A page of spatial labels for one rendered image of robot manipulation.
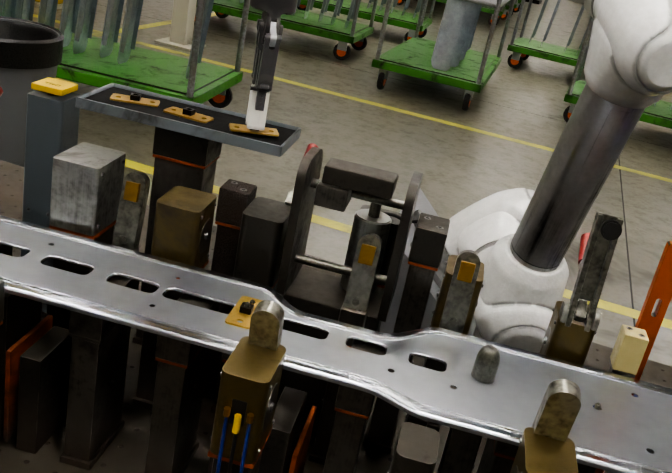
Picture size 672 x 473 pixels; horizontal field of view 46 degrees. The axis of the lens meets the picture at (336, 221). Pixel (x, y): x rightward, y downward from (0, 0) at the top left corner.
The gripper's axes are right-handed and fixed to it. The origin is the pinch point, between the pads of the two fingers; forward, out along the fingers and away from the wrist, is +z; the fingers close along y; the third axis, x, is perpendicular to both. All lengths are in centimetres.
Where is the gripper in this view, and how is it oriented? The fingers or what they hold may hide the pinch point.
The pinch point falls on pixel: (257, 107)
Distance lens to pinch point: 138.3
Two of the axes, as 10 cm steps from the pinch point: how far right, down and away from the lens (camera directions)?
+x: 9.7, 0.9, 2.4
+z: -1.8, 9.1, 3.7
